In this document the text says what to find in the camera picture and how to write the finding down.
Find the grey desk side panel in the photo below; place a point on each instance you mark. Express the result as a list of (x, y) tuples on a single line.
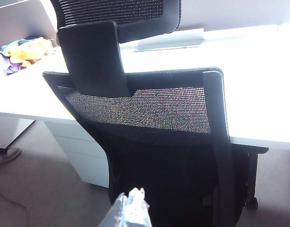
[(10, 130)]

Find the black mesh chair behind desk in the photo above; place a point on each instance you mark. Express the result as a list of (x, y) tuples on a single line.
[(112, 9)]

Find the grey shoe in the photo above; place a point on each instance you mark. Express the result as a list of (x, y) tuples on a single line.
[(5, 157)]

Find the black mesh office chair with headrest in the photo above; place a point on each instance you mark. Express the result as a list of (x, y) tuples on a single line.
[(159, 113)]

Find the white three-drawer pedestal cabinet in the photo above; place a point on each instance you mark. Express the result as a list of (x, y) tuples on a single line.
[(88, 153)]

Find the light grey desk partition screen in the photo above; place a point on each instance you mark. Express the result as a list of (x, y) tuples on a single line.
[(230, 11), (17, 21)]

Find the yellow plush toy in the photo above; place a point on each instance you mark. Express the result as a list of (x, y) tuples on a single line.
[(29, 53)]

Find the purple plush toy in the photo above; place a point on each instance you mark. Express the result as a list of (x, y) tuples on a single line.
[(14, 69)]

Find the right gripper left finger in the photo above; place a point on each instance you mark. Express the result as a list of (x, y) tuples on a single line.
[(116, 215)]

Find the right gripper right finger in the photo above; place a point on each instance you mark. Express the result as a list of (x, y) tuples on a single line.
[(139, 212)]

